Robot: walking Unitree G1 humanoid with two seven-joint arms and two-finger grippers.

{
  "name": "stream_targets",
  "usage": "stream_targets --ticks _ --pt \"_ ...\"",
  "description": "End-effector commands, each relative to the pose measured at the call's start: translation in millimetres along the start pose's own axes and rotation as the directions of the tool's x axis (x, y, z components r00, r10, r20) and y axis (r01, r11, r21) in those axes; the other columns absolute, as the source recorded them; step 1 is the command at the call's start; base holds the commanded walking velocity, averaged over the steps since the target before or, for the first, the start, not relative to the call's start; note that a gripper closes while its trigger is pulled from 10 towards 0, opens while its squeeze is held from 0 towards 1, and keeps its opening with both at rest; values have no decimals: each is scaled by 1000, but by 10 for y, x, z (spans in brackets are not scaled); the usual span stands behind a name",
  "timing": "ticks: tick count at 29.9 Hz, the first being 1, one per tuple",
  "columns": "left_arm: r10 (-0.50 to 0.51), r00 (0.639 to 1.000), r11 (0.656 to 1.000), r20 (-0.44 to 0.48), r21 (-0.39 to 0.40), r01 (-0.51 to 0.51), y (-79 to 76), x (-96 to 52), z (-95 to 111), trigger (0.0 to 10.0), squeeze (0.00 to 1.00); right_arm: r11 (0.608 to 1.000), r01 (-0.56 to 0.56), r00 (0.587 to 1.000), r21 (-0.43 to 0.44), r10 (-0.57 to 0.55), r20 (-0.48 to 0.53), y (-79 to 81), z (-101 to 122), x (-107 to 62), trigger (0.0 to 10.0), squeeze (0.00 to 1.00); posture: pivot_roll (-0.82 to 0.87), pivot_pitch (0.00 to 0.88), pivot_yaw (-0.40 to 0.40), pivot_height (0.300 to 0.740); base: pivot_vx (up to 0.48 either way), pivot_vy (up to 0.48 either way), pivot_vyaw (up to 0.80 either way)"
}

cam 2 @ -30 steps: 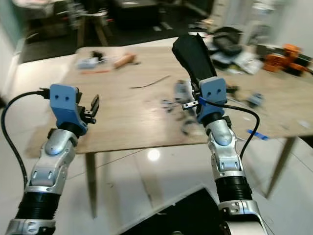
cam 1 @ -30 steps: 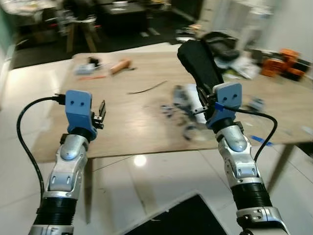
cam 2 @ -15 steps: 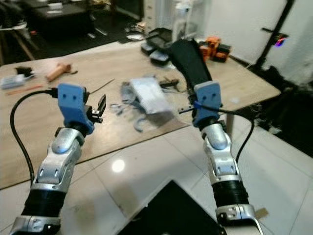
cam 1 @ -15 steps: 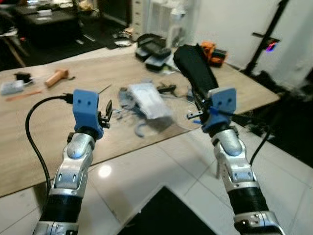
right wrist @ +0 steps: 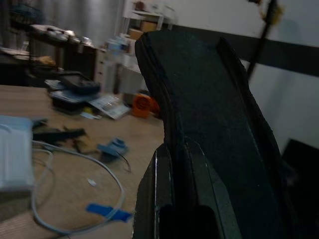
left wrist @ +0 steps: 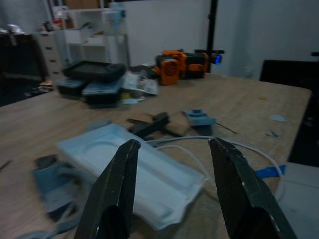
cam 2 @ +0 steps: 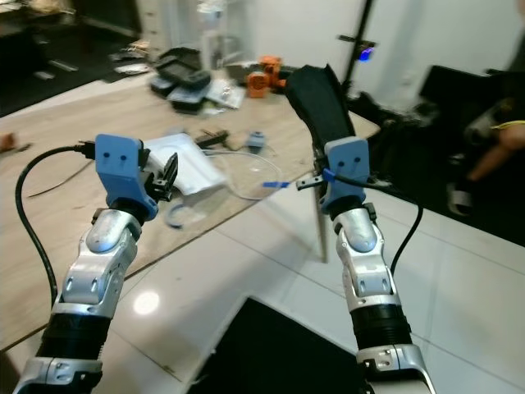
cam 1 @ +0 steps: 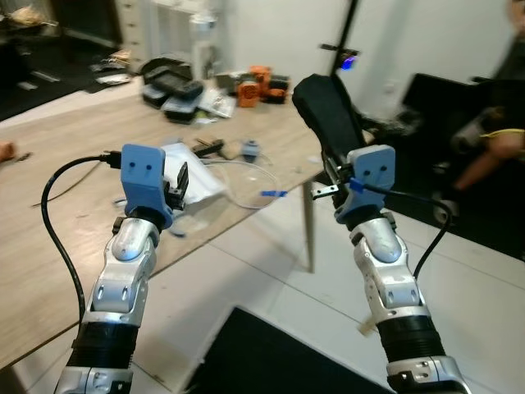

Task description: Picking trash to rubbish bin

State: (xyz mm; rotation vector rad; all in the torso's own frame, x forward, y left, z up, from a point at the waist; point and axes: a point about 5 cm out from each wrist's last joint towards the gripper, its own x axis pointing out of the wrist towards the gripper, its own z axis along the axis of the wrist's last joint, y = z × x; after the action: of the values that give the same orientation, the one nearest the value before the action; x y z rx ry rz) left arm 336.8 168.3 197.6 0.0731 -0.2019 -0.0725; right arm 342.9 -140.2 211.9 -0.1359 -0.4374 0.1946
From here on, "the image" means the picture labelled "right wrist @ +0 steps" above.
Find thin black wire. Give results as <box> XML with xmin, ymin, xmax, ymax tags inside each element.
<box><xmin>117</xmin><ymin>153</ymin><xmax>132</xmax><ymax>174</ymax></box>

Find white shelf unit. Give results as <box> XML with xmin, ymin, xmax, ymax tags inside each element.
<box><xmin>121</xmin><ymin>0</ymin><xmax>175</xmax><ymax>40</ymax></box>

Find black strap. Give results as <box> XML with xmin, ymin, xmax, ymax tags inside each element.
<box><xmin>31</xmin><ymin>126</ymin><xmax>87</xmax><ymax>143</ymax></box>

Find grey cable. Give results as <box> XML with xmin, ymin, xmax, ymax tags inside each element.
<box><xmin>30</xmin><ymin>140</ymin><xmax>127</xmax><ymax>235</ymax></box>

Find orange plastic device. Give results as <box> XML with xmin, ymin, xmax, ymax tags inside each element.
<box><xmin>131</xmin><ymin>93</ymin><xmax>160</xmax><ymax>118</ymax></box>

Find black pole with yellow tape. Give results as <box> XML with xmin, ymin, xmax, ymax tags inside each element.
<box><xmin>246</xmin><ymin>0</ymin><xmax>285</xmax><ymax>81</ymax></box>

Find blue plastic part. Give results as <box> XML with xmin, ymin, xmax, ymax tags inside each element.
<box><xmin>96</xmin><ymin>136</ymin><xmax>130</xmax><ymax>157</ymax></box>

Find stack of dark trays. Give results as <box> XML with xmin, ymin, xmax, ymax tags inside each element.
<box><xmin>44</xmin><ymin>79</ymin><xmax>101</xmax><ymax>115</ymax></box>

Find white box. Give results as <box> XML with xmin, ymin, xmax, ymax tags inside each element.
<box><xmin>0</xmin><ymin>115</ymin><xmax>35</xmax><ymax>193</ymax></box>

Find white printed booklet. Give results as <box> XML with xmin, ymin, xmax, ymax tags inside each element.
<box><xmin>80</xmin><ymin>95</ymin><xmax>131</xmax><ymax>120</ymax></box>

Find black box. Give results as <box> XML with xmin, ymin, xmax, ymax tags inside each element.
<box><xmin>279</xmin><ymin>138</ymin><xmax>319</xmax><ymax>239</ymax></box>

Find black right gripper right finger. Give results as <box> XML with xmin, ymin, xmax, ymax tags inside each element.
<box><xmin>217</xmin><ymin>36</ymin><xmax>299</xmax><ymax>239</ymax></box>

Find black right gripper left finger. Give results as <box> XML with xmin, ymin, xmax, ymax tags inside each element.
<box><xmin>131</xmin><ymin>24</ymin><xmax>276</xmax><ymax>239</ymax></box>

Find pack of water bottles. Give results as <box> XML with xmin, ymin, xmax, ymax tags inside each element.
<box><xmin>106</xmin><ymin>34</ymin><xmax>133</xmax><ymax>56</ymax></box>

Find white drawer cabinet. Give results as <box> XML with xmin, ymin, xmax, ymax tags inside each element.
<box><xmin>95</xmin><ymin>48</ymin><xmax>118</xmax><ymax>93</ymax></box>

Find black handheld device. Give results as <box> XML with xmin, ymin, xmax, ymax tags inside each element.
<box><xmin>59</xmin><ymin>71</ymin><xmax>101</xmax><ymax>94</ymax></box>

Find blue tape strip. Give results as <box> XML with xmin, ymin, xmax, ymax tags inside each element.
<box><xmin>85</xmin><ymin>203</ymin><xmax>133</xmax><ymax>223</ymax></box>

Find dark cluttered side table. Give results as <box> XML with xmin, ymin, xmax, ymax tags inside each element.
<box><xmin>26</xmin><ymin>24</ymin><xmax>98</xmax><ymax>81</ymax></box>

